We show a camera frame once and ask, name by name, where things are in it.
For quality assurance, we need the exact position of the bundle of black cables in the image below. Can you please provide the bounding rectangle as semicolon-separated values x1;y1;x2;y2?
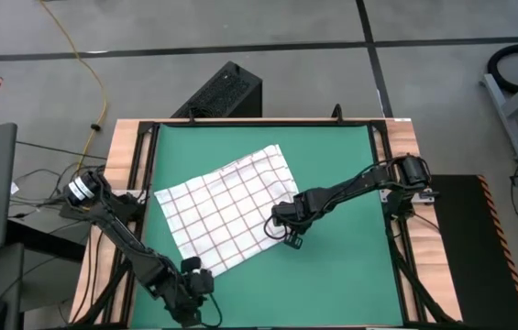
9;159;106;219

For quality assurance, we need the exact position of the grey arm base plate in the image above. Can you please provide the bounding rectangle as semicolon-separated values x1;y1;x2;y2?
379;186;441;204

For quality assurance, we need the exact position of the green table mat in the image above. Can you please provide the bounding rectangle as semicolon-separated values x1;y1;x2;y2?
129;123;405;329

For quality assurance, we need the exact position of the white red-checked towel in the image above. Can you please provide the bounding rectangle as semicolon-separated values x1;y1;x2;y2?
153;144;300;279

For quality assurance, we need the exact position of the long yellow cable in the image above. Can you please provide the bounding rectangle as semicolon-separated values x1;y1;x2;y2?
38;0;109;174

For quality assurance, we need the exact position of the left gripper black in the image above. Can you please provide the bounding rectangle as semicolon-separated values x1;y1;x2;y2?
180;256;217;304

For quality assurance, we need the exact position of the black perforated computer tower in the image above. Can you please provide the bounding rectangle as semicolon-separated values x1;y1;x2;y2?
170;60;264;119

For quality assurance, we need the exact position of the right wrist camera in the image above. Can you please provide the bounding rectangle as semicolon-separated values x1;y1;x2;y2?
282;230;306;251

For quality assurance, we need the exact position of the grey metal stand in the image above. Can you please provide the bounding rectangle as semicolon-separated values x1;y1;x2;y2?
479;63;518;161

